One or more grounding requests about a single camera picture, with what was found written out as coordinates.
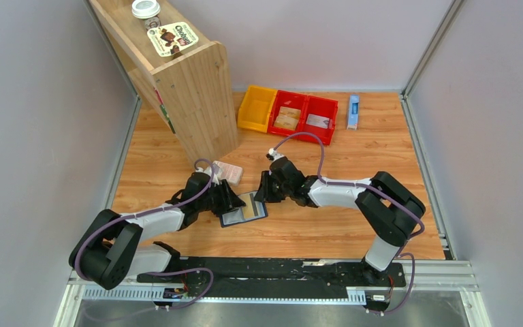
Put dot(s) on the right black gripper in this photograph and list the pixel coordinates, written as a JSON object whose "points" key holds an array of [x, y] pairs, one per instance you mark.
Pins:
{"points": [[263, 193]]}

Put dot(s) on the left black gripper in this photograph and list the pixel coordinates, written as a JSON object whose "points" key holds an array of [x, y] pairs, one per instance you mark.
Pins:
{"points": [[230, 200]]}

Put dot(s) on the navy blue card holder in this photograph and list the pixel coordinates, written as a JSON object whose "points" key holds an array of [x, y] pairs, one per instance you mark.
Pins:
{"points": [[233, 218]]}

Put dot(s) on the gold credit card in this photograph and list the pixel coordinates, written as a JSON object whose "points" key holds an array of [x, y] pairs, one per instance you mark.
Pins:
{"points": [[252, 209]]}

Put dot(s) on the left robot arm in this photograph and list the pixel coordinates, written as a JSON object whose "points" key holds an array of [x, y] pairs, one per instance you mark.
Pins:
{"points": [[110, 250]]}

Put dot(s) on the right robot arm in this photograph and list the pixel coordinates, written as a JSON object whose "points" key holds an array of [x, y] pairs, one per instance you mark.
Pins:
{"points": [[393, 212]]}

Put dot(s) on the tan cards in bin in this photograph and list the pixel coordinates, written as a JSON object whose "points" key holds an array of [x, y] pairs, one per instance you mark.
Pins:
{"points": [[287, 118]]}

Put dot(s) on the silver card in bin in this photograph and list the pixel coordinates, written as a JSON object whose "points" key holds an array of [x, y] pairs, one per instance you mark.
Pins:
{"points": [[318, 121]]}

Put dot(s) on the red patterned tissue pack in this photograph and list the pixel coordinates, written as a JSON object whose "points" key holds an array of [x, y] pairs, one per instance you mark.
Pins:
{"points": [[229, 172]]}

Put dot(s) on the red plastic bin left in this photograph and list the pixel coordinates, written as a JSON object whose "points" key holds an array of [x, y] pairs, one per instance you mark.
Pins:
{"points": [[288, 99]]}

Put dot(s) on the red plastic bin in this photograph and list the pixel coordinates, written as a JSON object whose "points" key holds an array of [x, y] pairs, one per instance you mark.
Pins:
{"points": [[322, 107], [288, 99]]}

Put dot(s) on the yellow plastic bin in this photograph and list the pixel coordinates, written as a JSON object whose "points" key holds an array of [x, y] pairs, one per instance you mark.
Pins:
{"points": [[256, 107]]}

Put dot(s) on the red plastic bin right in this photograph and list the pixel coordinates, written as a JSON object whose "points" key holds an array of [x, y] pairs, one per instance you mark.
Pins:
{"points": [[322, 107]]}

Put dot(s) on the wooden shelf unit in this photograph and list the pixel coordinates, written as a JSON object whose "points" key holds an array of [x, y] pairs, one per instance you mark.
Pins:
{"points": [[191, 90]]}

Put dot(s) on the blue white toothpaste box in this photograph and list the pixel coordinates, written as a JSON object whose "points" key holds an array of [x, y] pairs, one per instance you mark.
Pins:
{"points": [[353, 112]]}

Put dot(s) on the Chobani yogurt lid pack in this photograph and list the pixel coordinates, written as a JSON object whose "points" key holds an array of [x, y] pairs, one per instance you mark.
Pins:
{"points": [[170, 39]]}

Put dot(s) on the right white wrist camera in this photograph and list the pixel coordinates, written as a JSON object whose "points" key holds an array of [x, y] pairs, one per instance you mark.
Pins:
{"points": [[273, 155]]}

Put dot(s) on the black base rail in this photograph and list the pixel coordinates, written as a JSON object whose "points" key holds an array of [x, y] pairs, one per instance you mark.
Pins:
{"points": [[277, 278]]}

